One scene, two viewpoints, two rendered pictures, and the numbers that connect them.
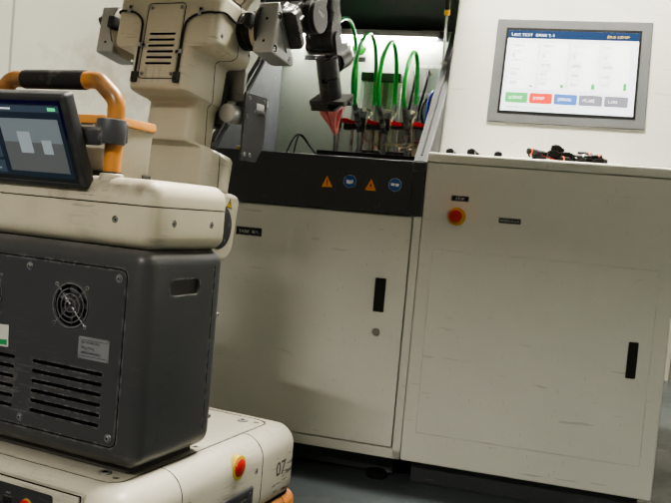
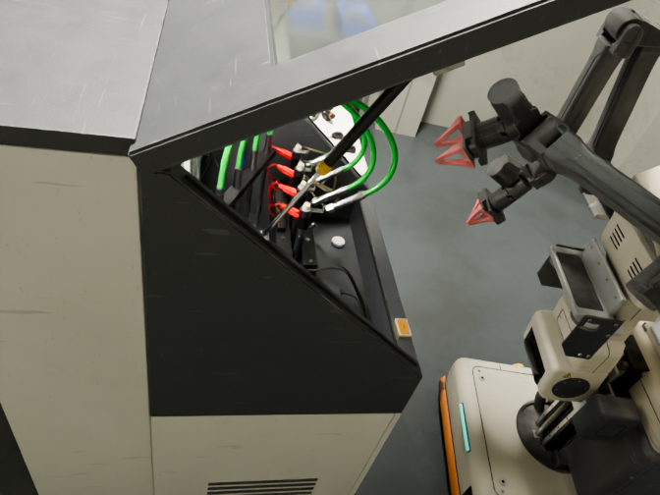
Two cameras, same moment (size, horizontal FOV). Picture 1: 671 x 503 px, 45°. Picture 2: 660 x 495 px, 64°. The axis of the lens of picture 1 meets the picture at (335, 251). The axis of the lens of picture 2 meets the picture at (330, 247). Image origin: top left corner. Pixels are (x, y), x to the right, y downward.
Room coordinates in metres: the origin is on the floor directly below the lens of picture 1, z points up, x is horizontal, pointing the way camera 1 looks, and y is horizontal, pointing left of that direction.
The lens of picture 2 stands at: (3.17, 0.89, 1.90)
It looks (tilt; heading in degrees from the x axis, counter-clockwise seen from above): 42 degrees down; 237
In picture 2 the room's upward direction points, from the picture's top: 16 degrees clockwise
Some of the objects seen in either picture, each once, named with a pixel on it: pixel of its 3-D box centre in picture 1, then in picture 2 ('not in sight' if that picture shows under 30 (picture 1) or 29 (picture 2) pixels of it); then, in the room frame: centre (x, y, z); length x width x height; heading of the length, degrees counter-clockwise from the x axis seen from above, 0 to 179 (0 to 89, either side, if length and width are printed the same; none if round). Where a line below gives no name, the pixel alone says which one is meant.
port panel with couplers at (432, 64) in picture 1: (425, 99); not in sight; (2.90, -0.27, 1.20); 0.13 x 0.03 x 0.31; 75
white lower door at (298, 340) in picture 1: (297, 319); not in sight; (2.46, 0.10, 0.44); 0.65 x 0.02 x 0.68; 75
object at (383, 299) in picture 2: (312, 181); (375, 283); (2.48, 0.09, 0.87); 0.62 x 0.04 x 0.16; 75
